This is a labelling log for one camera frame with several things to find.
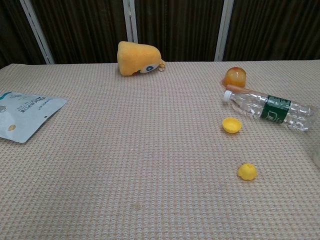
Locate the yellow plush toy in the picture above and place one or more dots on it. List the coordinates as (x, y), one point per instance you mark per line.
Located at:
(136, 57)

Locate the beige woven table cloth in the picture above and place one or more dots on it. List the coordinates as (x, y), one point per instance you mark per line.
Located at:
(140, 162)

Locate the yellow scalloped plastic cup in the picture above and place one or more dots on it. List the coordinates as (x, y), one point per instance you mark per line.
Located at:
(232, 125)

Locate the orange jelly cup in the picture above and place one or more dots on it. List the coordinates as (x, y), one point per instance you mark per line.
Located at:
(235, 77)

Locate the dark pleated curtain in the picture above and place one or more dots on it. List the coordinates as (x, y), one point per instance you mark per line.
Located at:
(175, 27)

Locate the clear plastic water bottle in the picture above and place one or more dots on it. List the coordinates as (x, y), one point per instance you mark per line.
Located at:
(275, 110)

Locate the blue white mask package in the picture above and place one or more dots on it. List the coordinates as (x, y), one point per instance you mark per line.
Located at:
(27, 115)

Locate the white metal frame post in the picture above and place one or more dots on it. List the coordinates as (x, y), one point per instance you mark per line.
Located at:
(223, 30)
(130, 22)
(37, 32)

